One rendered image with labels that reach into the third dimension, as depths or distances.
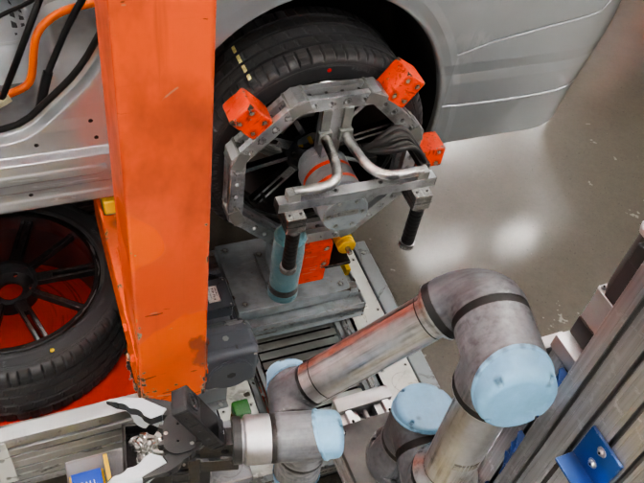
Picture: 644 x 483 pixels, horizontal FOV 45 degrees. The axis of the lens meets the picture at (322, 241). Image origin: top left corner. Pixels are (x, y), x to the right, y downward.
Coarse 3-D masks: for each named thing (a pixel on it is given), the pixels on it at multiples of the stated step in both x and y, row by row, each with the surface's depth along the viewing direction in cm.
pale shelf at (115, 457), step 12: (228, 420) 204; (96, 456) 193; (108, 456) 193; (120, 456) 193; (72, 468) 190; (84, 468) 190; (96, 468) 191; (120, 468) 191; (240, 468) 195; (216, 480) 192; (228, 480) 193; (240, 480) 193
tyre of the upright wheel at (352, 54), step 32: (256, 32) 199; (288, 32) 197; (320, 32) 198; (352, 32) 202; (224, 64) 200; (256, 64) 193; (288, 64) 190; (320, 64) 192; (352, 64) 196; (384, 64) 200; (224, 96) 195; (256, 96) 192; (416, 96) 213; (224, 128) 197
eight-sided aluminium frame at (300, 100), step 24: (288, 96) 190; (312, 96) 190; (336, 96) 191; (360, 96) 193; (384, 96) 196; (288, 120) 191; (408, 120) 206; (240, 144) 196; (264, 144) 194; (240, 168) 197; (240, 192) 204; (240, 216) 210; (264, 240) 222; (312, 240) 230
